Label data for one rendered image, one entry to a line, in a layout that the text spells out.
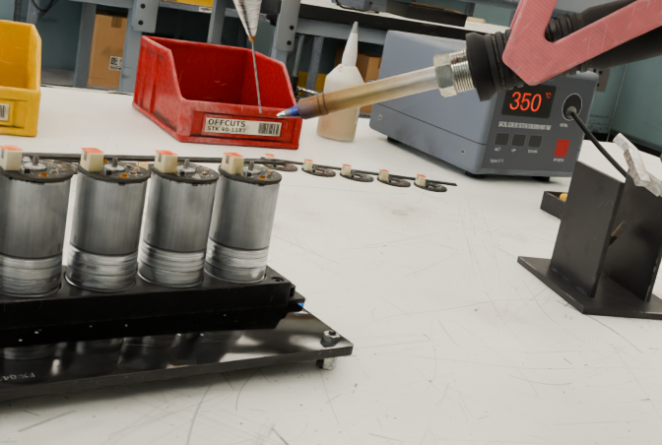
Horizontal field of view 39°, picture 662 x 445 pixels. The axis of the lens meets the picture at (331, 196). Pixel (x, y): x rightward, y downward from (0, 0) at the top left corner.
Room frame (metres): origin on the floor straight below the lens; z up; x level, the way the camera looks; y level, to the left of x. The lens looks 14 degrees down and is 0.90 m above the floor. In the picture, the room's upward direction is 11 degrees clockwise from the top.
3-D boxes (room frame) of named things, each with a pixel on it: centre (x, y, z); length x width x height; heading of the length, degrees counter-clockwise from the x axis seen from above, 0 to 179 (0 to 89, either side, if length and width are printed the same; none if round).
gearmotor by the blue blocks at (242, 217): (0.35, 0.03, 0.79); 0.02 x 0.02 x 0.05
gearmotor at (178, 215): (0.33, 0.05, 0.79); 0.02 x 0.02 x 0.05
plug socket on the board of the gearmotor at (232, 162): (0.35, 0.04, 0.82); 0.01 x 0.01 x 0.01; 38
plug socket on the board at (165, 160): (0.33, 0.06, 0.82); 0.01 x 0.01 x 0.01; 38
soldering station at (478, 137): (0.80, -0.11, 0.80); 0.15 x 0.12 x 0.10; 35
